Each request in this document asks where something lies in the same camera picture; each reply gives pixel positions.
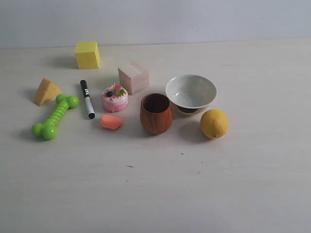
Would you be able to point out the orange soft putty lump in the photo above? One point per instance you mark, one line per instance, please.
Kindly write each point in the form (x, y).
(111, 122)

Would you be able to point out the brown wooden cup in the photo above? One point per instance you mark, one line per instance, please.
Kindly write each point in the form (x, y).
(156, 114)

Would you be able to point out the white speckled ceramic bowl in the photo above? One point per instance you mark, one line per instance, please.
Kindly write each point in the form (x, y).
(190, 93)

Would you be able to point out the pink toy cake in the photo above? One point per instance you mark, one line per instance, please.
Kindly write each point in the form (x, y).
(114, 98)

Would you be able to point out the pale wooden cube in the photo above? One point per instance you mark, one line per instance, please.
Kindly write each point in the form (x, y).
(133, 77)

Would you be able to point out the yellow lemon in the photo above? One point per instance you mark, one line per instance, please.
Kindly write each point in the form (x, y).
(214, 124)

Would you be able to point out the black white marker pen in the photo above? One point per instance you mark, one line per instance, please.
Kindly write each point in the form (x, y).
(87, 99)

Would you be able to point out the yellow foam cube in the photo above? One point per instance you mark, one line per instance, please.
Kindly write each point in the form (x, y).
(87, 55)

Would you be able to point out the green bone dog toy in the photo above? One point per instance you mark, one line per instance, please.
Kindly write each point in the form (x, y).
(48, 129)

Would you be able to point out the yellow cheese wedge toy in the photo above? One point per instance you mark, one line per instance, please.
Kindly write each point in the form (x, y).
(47, 91)

